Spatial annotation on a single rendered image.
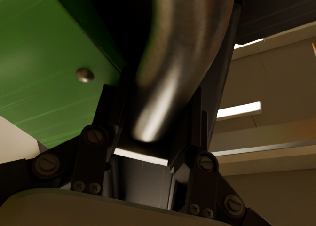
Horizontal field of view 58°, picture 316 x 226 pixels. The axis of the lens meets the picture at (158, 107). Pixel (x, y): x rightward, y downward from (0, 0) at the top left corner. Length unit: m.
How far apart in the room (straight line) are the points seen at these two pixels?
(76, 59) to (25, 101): 0.06
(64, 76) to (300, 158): 4.32
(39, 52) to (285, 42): 7.70
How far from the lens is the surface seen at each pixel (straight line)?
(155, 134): 0.15
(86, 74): 0.17
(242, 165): 4.61
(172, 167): 0.15
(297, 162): 4.51
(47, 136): 0.25
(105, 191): 0.27
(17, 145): 6.77
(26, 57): 0.19
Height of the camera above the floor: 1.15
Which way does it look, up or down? 27 degrees up
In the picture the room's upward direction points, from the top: 150 degrees clockwise
